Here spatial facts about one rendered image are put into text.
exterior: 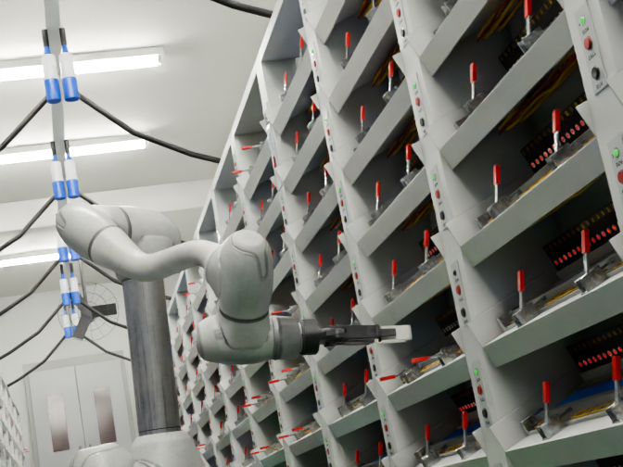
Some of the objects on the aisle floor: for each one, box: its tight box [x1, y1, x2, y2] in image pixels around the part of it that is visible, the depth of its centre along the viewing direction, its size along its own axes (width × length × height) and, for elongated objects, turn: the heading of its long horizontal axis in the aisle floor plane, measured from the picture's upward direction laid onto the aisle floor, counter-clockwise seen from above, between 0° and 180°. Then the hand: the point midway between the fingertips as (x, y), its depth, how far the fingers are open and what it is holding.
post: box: [389, 0, 600, 467], centre depth 226 cm, size 20×9×173 cm, turn 64°
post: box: [255, 53, 386, 467], centre depth 359 cm, size 20×9×173 cm, turn 64°
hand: (393, 334), depth 245 cm, fingers open, 3 cm apart
